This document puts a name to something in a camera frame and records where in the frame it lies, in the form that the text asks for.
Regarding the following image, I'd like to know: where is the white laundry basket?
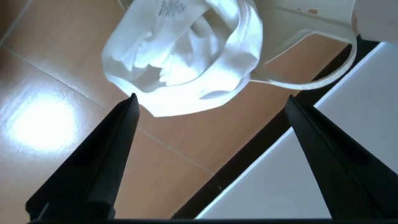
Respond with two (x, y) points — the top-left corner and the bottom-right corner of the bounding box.
(250, 0), (358, 91)

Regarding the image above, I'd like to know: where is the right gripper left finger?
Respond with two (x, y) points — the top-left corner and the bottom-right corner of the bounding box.
(25, 93), (140, 220)

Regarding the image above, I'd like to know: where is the beige curtain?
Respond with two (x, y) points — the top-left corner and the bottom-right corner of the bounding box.
(353, 0), (398, 44)

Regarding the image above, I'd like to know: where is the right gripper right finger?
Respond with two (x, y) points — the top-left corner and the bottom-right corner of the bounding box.
(284, 95), (398, 219)

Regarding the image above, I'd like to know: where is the white garment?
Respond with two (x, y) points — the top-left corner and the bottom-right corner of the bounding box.
(101, 0), (264, 118)

